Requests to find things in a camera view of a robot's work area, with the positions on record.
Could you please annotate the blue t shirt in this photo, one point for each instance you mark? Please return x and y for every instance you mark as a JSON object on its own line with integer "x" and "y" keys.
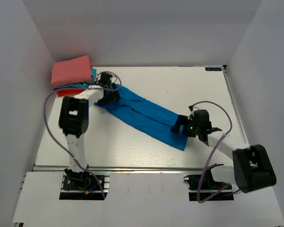
{"x": 147, "y": 117}

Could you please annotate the pink folded t shirt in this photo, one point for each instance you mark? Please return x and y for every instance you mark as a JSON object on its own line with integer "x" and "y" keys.
{"x": 71, "y": 71}

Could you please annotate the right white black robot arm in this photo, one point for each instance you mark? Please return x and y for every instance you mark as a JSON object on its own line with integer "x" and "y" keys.
{"x": 251, "y": 169}

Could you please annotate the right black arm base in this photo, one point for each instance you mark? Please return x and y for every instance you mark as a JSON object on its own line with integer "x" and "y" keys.
{"x": 207, "y": 185}

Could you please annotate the turquoise folded t shirt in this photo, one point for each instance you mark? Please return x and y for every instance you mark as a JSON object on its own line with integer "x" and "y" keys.
{"x": 81, "y": 84}

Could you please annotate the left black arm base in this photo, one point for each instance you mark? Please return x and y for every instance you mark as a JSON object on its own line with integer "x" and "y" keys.
{"x": 91, "y": 185}

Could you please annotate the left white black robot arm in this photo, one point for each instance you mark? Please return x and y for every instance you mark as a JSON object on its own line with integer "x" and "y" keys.
{"x": 74, "y": 120}

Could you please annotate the blue label sticker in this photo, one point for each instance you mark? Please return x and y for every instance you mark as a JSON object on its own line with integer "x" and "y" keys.
{"x": 213, "y": 69}

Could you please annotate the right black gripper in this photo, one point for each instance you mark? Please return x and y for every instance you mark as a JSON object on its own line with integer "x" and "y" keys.
{"x": 181, "y": 121}

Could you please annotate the red folded t shirt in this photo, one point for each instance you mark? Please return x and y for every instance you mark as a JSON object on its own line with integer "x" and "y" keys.
{"x": 68, "y": 91}

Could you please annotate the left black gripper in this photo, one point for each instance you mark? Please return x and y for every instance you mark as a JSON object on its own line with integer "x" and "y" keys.
{"x": 114, "y": 97}

